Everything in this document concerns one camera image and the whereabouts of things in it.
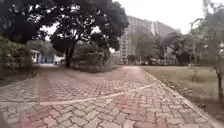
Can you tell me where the pale strip across path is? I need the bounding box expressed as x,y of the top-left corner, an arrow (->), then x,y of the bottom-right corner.
39,82 -> 158,107

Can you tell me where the tall grey building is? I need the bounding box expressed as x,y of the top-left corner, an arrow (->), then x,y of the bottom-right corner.
113,14 -> 183,66

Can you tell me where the large dark tree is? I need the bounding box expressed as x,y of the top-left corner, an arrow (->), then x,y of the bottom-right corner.
33,0 -> 130,69

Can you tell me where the red and grey brick path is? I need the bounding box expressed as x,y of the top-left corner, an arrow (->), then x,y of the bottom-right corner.
0,65 -> 224,128

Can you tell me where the group of trees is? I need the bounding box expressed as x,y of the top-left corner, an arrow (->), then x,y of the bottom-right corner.
128,29 -> 201,66

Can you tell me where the grass field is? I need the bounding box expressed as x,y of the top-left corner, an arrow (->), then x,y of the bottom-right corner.
139,65 -> 224,125

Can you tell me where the low white building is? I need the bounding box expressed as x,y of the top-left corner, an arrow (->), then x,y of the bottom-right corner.
29,49 -> 66,65

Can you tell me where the pale kerb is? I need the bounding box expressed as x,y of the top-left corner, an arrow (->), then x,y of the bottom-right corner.
139,65 -> 224,128

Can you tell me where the bare earth ground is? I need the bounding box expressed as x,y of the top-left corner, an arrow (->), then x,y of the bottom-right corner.
0,64 -> 43,88

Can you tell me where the green bush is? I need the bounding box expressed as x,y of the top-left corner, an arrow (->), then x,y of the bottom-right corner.
0,34 -> 36,73

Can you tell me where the slim tree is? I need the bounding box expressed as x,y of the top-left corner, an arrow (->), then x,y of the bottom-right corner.
189,0 -> 224,101

